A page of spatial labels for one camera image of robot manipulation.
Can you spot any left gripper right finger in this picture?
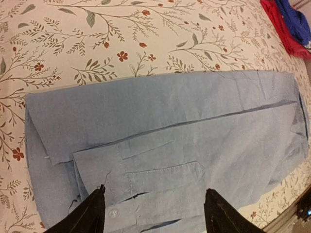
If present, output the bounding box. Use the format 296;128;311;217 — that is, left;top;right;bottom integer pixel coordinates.
204;188;264;233

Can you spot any folded pink garment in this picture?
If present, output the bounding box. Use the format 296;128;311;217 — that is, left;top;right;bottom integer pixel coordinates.
260;0;311;60

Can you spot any light blue shirt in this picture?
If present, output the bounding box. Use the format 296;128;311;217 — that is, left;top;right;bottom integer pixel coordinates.
25;71;309;233

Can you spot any blue printed t-shirt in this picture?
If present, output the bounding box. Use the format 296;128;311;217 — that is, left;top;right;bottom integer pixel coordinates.
275;0;311;49

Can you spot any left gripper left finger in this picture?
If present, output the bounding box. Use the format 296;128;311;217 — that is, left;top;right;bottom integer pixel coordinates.
45;185;105;233

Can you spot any floral table mat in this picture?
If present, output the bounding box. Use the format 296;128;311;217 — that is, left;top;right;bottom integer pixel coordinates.
0;0;311;233

